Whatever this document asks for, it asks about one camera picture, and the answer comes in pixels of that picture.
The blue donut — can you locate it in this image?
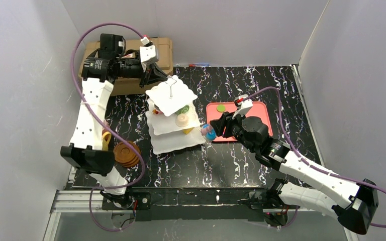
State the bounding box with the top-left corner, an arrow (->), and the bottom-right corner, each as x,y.
202,124 -> 218,141

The tan plastic tool case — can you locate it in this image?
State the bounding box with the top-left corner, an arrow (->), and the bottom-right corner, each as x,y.
78,34 -> 173,96

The yellow cake slice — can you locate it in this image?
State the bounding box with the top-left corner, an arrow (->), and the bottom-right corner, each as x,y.
182,128 -> 194,135

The pink serving tray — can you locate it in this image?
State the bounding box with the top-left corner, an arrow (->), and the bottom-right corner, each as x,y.
206,101 -> 273,143

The pink cake slice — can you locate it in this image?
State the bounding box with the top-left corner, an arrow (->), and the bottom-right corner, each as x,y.
152,108 -> 163,115

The white round cake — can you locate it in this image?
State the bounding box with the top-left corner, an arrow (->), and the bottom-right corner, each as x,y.
175,113 -> 189,127

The green roll cake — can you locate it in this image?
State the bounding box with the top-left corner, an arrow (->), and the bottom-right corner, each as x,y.
175,104 -> 190,115

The white three-tier cake stand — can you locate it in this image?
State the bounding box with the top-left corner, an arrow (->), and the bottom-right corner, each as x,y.
145,75 -> 206,155

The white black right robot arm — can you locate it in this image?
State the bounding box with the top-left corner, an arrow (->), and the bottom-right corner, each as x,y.
210,112 -> 378,235

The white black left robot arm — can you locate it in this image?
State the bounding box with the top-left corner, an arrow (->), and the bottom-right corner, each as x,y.
60,34 -> 164,196

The green round macaron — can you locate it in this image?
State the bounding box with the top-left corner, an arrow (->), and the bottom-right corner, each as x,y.
216,104 -> 226,113

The yellow mug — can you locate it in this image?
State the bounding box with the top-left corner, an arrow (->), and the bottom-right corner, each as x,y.
102,132 -> 112,151

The stack of brown wooden coasters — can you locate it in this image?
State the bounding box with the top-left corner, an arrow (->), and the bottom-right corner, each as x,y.
113,142 -> 139,168

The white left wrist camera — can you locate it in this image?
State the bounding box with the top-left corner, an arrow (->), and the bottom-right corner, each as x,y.
139,45 -> 159,72

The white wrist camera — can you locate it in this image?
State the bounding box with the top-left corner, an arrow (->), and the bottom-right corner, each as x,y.
232,94 -> 253,119
139,45 -> 159,72

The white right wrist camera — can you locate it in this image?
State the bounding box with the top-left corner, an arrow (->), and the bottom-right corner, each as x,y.
232,94 -> 253,119

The aluminium frame rail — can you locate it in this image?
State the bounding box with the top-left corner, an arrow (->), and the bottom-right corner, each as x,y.
51,183 -> 336,214

